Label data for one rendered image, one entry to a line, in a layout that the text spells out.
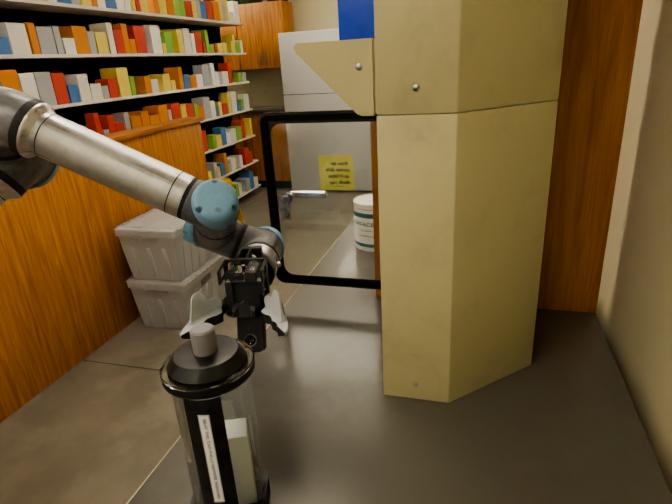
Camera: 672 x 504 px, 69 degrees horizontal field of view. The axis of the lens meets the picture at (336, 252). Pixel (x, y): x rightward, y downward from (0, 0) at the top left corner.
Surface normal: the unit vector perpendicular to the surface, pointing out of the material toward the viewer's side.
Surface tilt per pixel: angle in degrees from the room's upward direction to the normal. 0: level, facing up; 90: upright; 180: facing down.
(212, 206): 56
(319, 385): 0
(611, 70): 90
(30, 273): 90
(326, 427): 0
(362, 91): 90
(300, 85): 90
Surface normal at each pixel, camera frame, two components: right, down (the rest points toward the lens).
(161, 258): -0.26, 0.45
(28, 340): 0.96, 0.05
